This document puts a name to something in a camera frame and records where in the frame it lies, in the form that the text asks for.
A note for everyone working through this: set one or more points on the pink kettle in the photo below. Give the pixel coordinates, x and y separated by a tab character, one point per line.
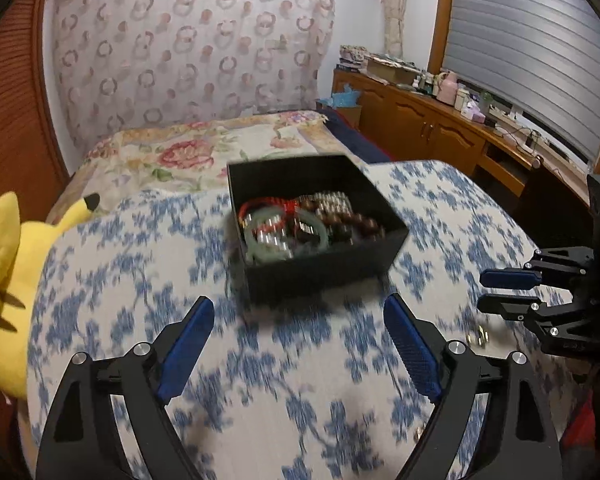
447	88

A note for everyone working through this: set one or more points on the cardboard box on cabinet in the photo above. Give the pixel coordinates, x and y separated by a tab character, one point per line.
391	71

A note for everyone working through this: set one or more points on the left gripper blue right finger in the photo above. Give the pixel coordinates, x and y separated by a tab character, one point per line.
417	357

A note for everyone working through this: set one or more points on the wooden louvered wardrobe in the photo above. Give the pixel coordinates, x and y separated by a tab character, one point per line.
31	164

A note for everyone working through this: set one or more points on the wooden sideboard cabinet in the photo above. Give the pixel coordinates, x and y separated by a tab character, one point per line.
408	126

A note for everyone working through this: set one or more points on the green jade bangle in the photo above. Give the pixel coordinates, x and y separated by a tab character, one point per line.
273	234

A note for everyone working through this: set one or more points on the patterned sheer curtain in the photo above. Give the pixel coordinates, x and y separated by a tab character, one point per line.
124	64

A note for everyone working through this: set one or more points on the yellow plush toy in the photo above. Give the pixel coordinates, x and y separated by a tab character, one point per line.
24	247

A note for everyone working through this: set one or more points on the black jewelry box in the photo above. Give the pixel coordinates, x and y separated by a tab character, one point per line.
365	232

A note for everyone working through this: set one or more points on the floral bed quilt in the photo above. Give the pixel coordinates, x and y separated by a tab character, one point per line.
190	157

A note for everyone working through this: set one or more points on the grey window blind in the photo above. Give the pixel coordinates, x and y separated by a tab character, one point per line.
540	55

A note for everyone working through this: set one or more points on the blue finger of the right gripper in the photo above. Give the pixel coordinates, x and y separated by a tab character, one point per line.
510	278
509	307

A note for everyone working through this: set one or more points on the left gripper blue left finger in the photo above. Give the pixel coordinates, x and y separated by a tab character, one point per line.
179	346

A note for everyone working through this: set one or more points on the blue tissue box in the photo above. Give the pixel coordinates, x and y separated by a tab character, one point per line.
345	103

